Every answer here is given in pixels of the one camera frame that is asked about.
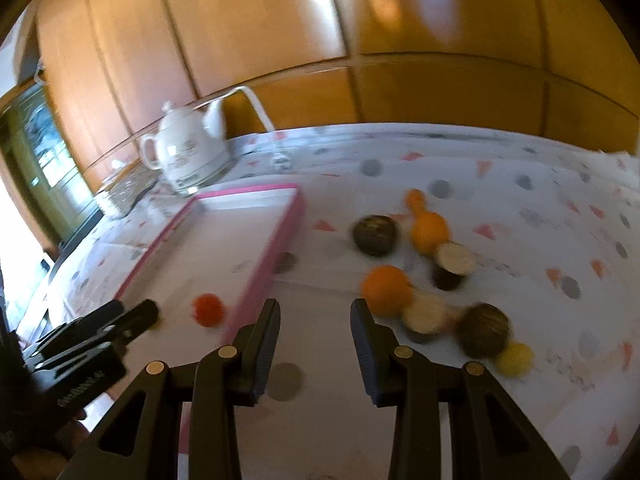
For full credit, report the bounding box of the small yellow fruit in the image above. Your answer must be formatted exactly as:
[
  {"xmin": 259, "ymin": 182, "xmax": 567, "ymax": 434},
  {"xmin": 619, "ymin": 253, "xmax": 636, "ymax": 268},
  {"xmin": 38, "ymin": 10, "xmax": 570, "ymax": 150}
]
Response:
[{"xmin": 495, "ymin": 340, "xmax": 535, "ymax": 378}]

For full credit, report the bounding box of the red tomato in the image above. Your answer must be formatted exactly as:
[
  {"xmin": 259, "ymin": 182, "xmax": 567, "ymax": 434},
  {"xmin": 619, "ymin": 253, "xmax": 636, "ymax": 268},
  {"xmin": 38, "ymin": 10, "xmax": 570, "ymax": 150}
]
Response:
[{"xmin": 192, "ymin": 294, "xmax": 226, "ymax": 328}]

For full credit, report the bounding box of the dark cut cylinder piece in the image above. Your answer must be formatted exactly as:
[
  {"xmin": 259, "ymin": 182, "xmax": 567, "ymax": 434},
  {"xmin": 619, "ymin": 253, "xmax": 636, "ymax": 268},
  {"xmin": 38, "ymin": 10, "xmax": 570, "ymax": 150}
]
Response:
[
  {"xmin": 432, "ymin": 242, "xmax": 476, "ymax": 292},
  {"xmin": 400, "ymin": 292, "xmax": 451, "ymax": 344}
]

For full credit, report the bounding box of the large orange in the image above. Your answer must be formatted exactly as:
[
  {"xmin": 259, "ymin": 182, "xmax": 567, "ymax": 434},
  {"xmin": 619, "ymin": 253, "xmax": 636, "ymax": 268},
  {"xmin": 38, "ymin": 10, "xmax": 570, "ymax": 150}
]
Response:
[{"xmin": 360, "ymin": 266, "xmax": 414, "ymax": 318}]

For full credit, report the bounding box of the small orange mandarin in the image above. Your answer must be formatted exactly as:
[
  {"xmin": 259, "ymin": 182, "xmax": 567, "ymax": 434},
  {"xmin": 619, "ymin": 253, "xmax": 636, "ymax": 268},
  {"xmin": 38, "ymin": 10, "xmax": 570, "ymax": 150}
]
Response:
[{"xmin": 410, "ymin": 211, "xmax": 450, "ymax": 257}]

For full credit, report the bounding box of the dark round fruit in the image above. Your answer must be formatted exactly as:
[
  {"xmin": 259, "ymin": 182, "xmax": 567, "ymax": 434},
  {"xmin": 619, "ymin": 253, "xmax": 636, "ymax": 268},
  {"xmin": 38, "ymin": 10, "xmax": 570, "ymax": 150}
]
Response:
[{"xmin": 352, "ymin": 214, "xmax": 398, "ymax": 258}]

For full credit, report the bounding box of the orange carrot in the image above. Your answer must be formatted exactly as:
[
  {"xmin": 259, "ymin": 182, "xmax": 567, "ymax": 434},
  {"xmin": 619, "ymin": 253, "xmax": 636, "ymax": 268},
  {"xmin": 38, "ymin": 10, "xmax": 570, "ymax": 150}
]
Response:
[{"xmin": 404, "ymin": 188, "xmax": 427, "ymax": 218}]

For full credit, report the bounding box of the person's left hand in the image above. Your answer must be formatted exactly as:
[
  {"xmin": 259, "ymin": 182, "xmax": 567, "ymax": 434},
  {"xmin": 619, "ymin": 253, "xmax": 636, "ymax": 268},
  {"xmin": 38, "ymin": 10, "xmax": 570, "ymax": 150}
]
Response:
[{"xmin": 11, "ymin": 410, "xmax": 89, "ymax": 479}]

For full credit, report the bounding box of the pink rimmed white tray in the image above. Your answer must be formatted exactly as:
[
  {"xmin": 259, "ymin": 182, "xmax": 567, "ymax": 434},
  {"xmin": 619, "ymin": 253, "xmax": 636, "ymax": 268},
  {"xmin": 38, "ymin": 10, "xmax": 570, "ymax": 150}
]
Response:
[{"xmin": 113, "ymin": 183, "xmax": 306, "ymax": 453}]

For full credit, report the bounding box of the silver ornate tissue box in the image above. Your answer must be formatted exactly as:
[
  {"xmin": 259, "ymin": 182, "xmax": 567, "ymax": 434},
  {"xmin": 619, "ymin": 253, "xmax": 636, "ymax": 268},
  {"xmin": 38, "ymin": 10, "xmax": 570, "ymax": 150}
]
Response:
[{"xmin": 94, "ymin": 159, "xmax": 160, "ymax": 219}]

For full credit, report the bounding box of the glass door cabinet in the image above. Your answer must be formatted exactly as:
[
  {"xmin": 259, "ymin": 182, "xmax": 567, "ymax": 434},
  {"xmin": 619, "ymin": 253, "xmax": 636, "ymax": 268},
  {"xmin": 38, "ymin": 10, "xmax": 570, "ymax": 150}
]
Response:
[{"xmin": 1, "ymin": 84, "xmax": 98, "ymax": 259}]

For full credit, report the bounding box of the white patterned tablecloth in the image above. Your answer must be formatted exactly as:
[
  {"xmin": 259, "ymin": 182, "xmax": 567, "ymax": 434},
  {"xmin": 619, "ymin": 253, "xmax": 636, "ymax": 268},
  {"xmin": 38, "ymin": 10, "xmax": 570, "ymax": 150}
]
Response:
[{"xmin": 43, "ymin": 125, "xmax": 639, "ymax": 479}]

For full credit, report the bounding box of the white ceramic electric kettle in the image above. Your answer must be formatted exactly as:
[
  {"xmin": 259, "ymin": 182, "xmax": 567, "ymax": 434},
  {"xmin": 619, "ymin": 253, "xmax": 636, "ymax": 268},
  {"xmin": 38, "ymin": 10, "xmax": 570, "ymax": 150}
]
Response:
[{"xmin": 139, "ymin": 100, "xmax": 232, "ymax": 194}]

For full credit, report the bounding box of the white power cable with plug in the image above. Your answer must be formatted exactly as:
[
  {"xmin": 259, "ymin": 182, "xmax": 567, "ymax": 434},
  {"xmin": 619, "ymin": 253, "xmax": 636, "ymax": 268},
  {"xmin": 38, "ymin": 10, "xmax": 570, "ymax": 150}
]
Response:
[{"xmin": 192, "ymin": 84, "xmax": 294, "ymax": 174}]

